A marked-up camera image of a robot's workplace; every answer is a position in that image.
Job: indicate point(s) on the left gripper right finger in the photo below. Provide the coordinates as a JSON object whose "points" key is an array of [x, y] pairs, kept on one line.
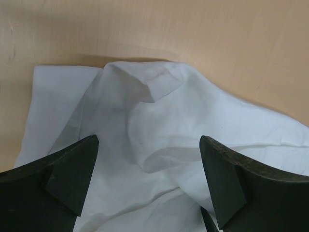
{"points": [[249, 196]]}

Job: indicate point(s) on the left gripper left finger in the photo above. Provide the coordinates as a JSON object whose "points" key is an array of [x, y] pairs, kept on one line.
{"points": [[48, 195]]}

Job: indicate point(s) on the white long sleeve shirt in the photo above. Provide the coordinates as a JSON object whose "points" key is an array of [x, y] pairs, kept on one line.
{"points": [[149, 118]]}

